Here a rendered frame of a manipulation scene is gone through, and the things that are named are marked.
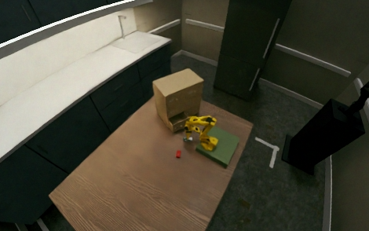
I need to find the tan wooden chest of drawers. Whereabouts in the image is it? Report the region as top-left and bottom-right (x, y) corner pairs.
(152, 68), (204, 128)

